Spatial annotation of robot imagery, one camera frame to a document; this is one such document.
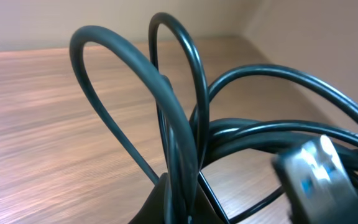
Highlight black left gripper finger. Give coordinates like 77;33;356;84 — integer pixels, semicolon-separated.
129;172;223;224

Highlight black usb cables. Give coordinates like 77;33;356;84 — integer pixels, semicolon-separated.
69;12;358;224

